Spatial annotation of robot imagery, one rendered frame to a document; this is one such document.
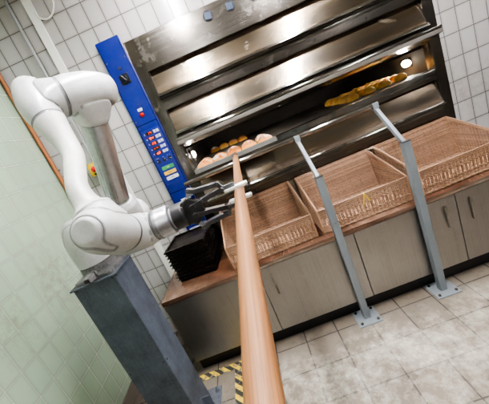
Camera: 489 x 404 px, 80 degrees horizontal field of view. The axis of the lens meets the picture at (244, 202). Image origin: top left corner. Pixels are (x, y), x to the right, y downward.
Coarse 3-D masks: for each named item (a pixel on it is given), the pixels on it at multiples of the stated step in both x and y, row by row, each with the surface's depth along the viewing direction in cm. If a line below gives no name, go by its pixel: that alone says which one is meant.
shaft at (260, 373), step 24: (240, 192) 76; (240, 216) 57; (240, 240) 46; (240, 264) 38; (240, 288) 33; (240, 312) 29; (264, 312) 28; (240, 336) 27; (264, 336) 25; (264, 360) 22; (264, 384) 20
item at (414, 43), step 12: (432, 36) 181; (396, 48) 179; (408, 48) 188; (372, 60) 180; (384, 60) 196; (348, 72) 184; (312, 84) 183; (324, 84) 191; (288, 96) 184; (300, 96) 200; (264, 108) 187; (228, 120) 187; (240, 120) 196; (204, 132) 188; (216, 132) 205; (180, 144) 191
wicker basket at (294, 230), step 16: (272, 192) 211; (288, 192) 211; (256, 208) 213; (272, 208) 212; (288, 208) 211; (304, 208) 180; (224, 224) 208; (272, 224) 212; (288, 224) 170; (304, 224) 171; (224, 240) 179; (256, 240) 172; (272, 240) 191; (288, 240) 173; (304, 240) 173
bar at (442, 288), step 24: (336, 120) 167; (384, 120) 161; (408, 144) 150; (216, 168) 172; (312, 168) 158; (408, 168) 154; (336, 216) 159; (336, 240) 166; (432, 240) 165; (432, 264) 171; (360, 288) 171; (432, 288) 178; (456, 288) 170; (360, 312) 183
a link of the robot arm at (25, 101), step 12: (12, 84) 91; (24, 84) 90; (36, 84) 91; (48, 84) 92; (12, 96) 91; (24, 96) 89; (36, 96) 90; (48, 96) 91; (60, 96) 94; (24, 108) 89; (36, 108) 88; (48, 108) 90; (60, 108) 95
